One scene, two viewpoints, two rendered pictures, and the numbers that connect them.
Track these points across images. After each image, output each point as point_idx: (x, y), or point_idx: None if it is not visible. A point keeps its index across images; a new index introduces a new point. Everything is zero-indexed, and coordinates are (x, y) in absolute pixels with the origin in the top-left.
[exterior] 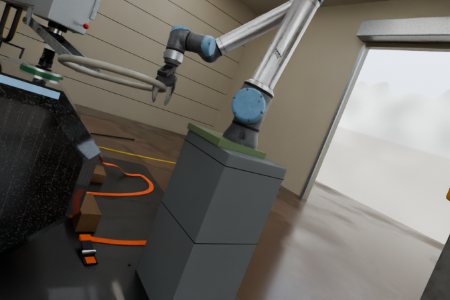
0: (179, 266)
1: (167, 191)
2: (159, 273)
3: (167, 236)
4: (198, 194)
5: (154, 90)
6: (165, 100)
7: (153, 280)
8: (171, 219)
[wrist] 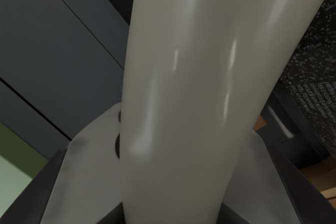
0: None
1: (120, 79)
2: (110, 15)
3: (105, 31)
4: (18, 2)
5: (247, 140)
6: (116, 110)
7: (117, 18)
8: (101, 39)
